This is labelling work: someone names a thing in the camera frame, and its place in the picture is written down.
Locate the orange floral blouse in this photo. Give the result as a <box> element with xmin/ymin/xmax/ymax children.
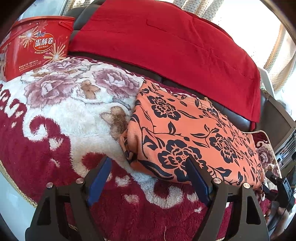
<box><xmin>119</xmin><ymin>80</ymin><xmax>264</xmax><ymax>190</ymax></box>

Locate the person's right hand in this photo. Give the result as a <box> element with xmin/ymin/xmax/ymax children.
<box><xmin>264</xmin><ymin>201</ymin><xmax>289</xmax><ymax>239</ymax></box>

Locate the brown wooden cabinet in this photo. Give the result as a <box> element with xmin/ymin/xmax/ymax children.
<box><xmin>259</xmin><ymin>67</ymin><xmax>296</xmax><ymax>176</ymax></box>

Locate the black leather sofa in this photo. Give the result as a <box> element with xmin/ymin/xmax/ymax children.
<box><xmin>64</xmin><ymin>0</ymin><xmax>266</xmax><ymax>133</ymax></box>

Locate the red fleece blanket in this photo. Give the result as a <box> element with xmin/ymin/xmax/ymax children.
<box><xmin>68</xmin><ymin>0</ymin><xmax>262</xmax><ymax>123</ymax></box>

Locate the red egg roll box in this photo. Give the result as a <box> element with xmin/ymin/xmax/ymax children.
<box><xmin>1</xmin><ymin>16</ymin><xmax>75</xmax><ymax>82</ymax></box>

